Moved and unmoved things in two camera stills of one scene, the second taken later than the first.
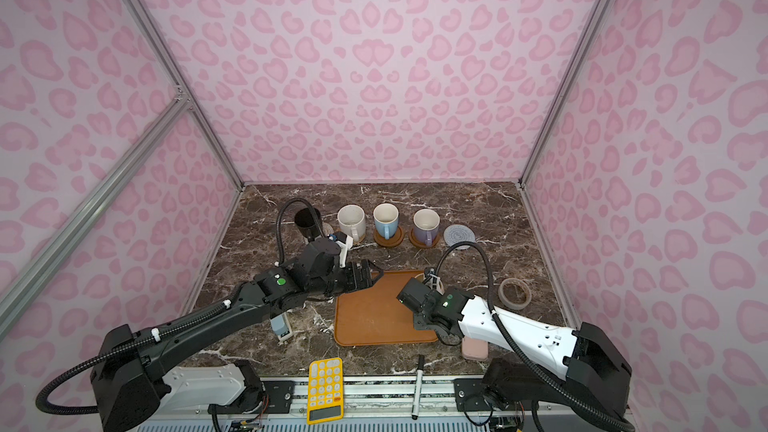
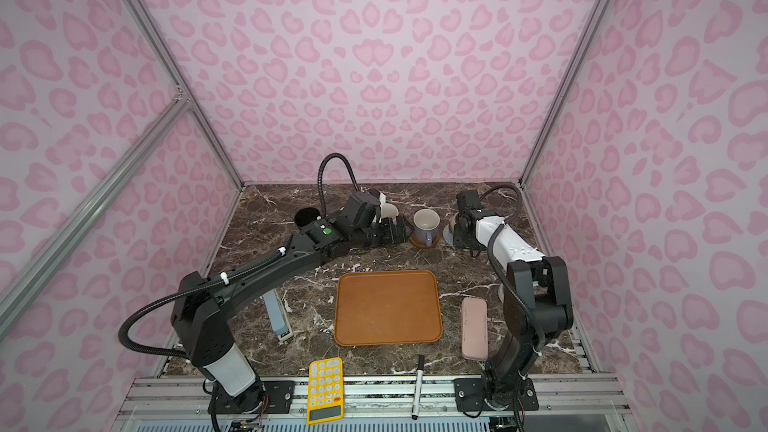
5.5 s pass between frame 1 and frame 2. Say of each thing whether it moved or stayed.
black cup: stayed
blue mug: stayed
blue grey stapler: stayed
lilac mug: stayed
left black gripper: moved
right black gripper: moved
